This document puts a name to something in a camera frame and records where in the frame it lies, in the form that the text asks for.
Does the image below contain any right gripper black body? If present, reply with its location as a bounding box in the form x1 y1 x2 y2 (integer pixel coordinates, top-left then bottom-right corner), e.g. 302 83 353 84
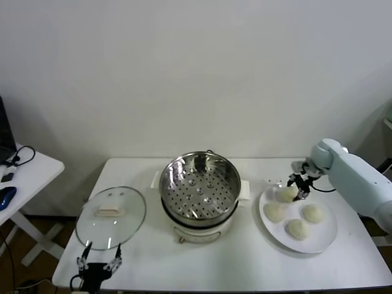
295 171 313 192

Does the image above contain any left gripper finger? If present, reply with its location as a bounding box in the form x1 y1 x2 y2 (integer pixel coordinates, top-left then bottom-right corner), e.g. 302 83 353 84
103 244 123 271
76 241 92 272

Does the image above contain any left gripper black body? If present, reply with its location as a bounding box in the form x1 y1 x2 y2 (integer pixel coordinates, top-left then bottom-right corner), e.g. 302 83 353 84
80 263 113 292

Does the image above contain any white steamed baozi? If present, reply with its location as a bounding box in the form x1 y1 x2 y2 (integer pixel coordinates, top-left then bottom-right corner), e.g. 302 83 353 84
263 202 287 223
302 204 325 224
277 186 300 205
286 219 311 239

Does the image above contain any round glass pot lid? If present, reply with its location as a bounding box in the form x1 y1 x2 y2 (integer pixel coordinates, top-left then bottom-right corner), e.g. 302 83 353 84
75 186 147 252

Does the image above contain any stainless steel steamer basket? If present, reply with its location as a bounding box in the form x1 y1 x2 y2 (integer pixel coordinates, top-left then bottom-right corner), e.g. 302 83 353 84
151 151 252 227

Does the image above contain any white round plate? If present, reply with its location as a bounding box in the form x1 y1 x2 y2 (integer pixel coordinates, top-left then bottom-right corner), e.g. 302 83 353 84
252 185 296 254
258 183 338 254

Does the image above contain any blue computer mouse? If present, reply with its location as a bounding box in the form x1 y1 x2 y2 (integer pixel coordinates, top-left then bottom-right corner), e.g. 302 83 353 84
0 186 18 211

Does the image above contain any white side table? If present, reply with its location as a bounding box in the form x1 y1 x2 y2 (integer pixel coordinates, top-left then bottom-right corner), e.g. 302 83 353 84
0 143 66 267

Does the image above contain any black laptop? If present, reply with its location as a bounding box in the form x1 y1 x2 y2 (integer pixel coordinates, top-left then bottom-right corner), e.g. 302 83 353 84
0 96 18 165

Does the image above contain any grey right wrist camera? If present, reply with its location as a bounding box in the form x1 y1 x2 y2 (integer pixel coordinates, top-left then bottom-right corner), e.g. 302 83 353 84
290 160 307 174

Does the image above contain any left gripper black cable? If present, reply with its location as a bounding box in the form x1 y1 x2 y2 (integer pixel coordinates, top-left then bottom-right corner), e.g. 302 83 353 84
70 273 83 292

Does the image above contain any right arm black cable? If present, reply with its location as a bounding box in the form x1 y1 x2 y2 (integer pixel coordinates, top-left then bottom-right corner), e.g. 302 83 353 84
311 183 337 194

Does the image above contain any white floor cable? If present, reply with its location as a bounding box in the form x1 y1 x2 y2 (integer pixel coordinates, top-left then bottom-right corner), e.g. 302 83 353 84
13 279 55 291

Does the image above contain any black looped cable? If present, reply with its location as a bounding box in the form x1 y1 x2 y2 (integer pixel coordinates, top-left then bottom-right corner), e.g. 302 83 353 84
6 146 36 168

